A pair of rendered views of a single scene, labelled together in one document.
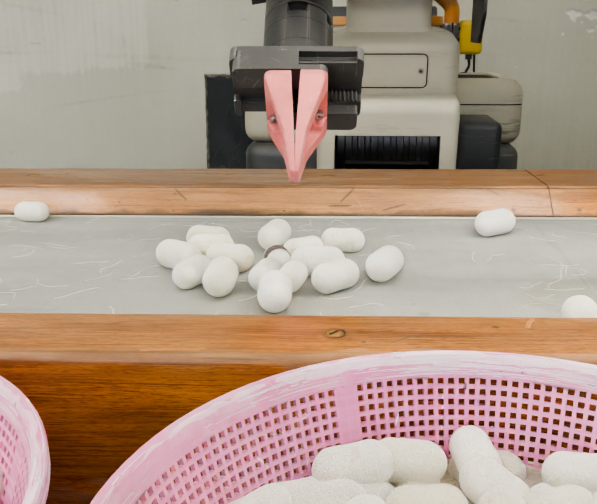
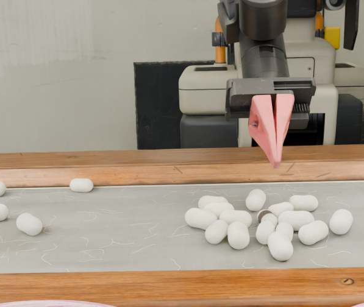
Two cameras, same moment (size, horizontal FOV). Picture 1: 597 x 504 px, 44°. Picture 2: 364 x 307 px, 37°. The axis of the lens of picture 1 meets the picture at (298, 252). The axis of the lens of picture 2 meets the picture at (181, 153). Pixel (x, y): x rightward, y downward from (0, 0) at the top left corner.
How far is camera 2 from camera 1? 13 cm
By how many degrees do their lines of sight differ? 3
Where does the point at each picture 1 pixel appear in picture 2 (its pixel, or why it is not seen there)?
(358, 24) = not seen: hidden behind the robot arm
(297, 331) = (322, 280)
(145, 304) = (193, 256)
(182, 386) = not seen: outside the picture
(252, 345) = (299, 292)
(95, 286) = (152, 243)
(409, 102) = not seen: hidden behind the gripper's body
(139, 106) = (87, 86)
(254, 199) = (228, 172)
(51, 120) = (25, 97)
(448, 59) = (328, 60)
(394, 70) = (291, 68)
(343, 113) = (299, 119)
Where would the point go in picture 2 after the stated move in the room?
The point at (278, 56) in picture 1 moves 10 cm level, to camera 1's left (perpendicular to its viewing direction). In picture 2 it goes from (260, 85) to (172, 88)
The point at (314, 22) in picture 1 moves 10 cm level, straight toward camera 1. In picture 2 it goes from (278, 59) to (294, 68)
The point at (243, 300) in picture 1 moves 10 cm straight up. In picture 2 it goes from (256, 251) to (256, 153)
